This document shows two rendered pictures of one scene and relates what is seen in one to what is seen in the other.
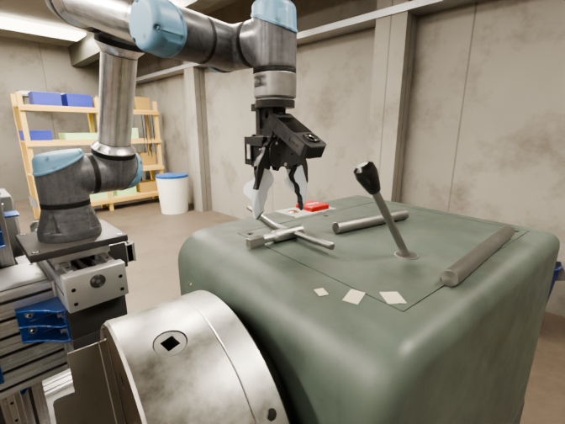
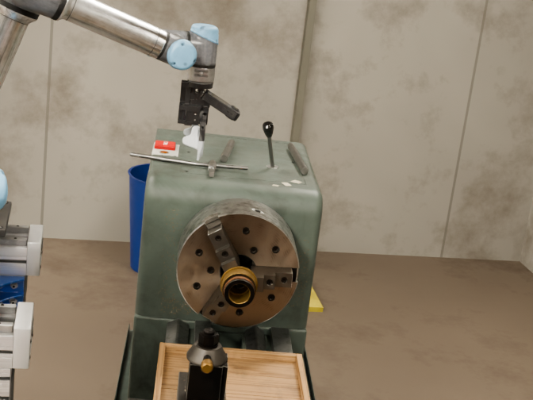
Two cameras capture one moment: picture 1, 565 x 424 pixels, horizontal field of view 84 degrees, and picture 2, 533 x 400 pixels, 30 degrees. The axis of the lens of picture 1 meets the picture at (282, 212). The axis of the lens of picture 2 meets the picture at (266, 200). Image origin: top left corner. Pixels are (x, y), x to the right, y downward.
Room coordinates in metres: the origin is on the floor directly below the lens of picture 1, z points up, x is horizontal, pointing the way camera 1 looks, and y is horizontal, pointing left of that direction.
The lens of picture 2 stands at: (-1.08, 2.11, 2.01)
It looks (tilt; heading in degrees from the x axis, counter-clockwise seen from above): 17 degrees down; 304
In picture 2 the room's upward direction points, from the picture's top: 7 degrees clockwise
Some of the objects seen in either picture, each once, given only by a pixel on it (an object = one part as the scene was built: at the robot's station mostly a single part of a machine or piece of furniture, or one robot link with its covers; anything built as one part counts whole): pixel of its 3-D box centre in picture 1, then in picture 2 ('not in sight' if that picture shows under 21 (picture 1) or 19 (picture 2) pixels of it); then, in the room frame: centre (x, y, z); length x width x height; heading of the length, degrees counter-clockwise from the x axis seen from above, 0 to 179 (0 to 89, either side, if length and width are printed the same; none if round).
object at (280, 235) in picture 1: (276, 235); (212, 168); (0.52, 0.01, 1.27); 0.12 x 0.02 x 0.02; 127
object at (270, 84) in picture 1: (273, 88); (201, 74); (0.59, 0.02, 1.52); 0.08 x 0.08 x 0.05
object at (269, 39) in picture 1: (272, 39); (202, 45); (0.59, 0.02, 1.59); 0.09 x 0.08 x 0.11; 55
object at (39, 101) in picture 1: (99, 154); not in sight; (5.78, 3.32, 1.03); 2.21 x 0.60 x 2.06; 136
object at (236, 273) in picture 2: not in sight; (239, 286); (0.22, 0.25, 1.08); 0.09 x 0.09 x 0.09; 39
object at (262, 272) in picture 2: not in sight; (274, 277); (0.19, 0.14, 1.08); 0.12 x 0.11 x 0.05; 39
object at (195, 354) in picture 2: not in sight; (207, 351); (-0.02, 0.68, 1.14); 0.08 x 0.08 x 0.03
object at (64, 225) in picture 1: (68, 217); not in sight; (0.84, 0.59, 1.21); 0.15 x 0.15 x 0.10
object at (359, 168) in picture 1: (366, 177); (267, 129); (0.44, -0.12, 1.38); 0.04 x 0.03 x 0.05; 129
